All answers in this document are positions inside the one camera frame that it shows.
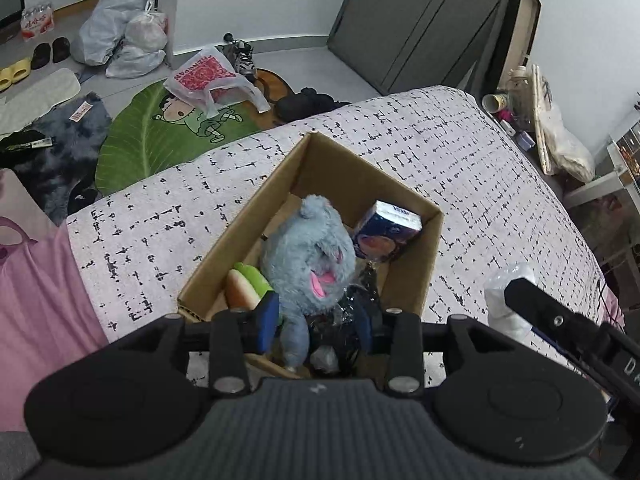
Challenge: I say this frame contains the person's pink clothing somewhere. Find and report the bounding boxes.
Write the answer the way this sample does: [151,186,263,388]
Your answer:
[0,167,111,433]

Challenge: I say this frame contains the small white plastic bag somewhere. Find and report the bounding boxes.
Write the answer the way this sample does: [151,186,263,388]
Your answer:
[105,45,166,79]

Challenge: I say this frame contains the black bag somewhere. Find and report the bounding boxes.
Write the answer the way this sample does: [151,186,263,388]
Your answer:
[275,87,351,123]

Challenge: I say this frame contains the cream tote bag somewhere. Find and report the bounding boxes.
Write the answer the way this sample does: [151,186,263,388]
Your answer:
[530,62,596,183]

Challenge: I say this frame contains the paper cup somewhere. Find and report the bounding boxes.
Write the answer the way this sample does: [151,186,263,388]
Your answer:
[482,91,511,113]

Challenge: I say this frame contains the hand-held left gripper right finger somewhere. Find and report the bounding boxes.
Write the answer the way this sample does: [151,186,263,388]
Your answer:
[356,306,521,398]

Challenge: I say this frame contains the pink black-dashed bedspread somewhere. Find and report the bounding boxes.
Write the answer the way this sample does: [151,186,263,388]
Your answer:
[65,85,626,411]

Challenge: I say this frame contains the wooden-edged board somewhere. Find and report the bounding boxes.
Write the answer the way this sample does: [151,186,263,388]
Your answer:
[482,0,542,96]

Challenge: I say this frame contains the black plastic-wrapped bundle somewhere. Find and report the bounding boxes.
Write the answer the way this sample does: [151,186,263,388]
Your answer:
[307,265,386,376]

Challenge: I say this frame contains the red patterned plastic bag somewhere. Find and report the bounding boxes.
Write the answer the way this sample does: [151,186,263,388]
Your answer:
[164,45,271,118]

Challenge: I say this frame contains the brown cardboard box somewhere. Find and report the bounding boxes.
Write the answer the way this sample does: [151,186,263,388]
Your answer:
[177,131,445,381]

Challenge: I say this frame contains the grey cloth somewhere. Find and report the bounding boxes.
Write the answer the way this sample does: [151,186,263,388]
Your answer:
[0,430,42,480]

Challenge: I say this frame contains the large grey plastic bag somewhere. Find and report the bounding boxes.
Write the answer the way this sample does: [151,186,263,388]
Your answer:
[70,0,151,66]

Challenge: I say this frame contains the bottled water pack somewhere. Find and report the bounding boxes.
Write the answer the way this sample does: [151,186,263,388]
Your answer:
[20,4,56,42]

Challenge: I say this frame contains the white plastic item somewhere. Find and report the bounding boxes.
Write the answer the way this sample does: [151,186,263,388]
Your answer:
[484,262,538,346]

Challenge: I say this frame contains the green leaf cartoon rug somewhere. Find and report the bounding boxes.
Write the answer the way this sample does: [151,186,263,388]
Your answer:
[94,80,281,196]

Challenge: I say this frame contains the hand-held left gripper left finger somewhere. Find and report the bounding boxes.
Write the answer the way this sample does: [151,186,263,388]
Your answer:
[120,291,281,398]

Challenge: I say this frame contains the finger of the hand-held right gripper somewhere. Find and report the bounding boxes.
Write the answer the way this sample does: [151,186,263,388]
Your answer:
[504,278,603,356]

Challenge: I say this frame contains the brown doormat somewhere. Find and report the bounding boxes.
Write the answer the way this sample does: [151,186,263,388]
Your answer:
[255,67,296,126]

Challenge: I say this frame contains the grey plush toy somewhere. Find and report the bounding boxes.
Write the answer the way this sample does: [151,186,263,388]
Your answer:
[260,195,358,368]

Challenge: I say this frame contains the blue tissue pack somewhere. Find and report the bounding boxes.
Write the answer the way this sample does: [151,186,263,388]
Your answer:
[352,200,423,263]

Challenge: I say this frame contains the blue-grey fluffy rug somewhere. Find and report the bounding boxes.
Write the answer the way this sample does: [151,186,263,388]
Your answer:
[0,91,113,226]

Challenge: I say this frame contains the grey sneakers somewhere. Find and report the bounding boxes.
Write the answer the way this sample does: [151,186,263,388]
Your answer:
[222,32,258,78]

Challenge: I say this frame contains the dark grey wardrobe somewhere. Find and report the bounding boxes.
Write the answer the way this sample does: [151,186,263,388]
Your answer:
[327,0,516,96]

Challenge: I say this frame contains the white lidded bottle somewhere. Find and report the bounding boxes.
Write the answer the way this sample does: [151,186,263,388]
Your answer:
[507,65,531,93]

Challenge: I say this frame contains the white bath mat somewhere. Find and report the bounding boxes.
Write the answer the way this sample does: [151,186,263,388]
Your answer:
[0,68,81,136]

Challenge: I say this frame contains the black cloth item white label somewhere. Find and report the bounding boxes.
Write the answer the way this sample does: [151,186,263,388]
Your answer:
[0,130,56,154]

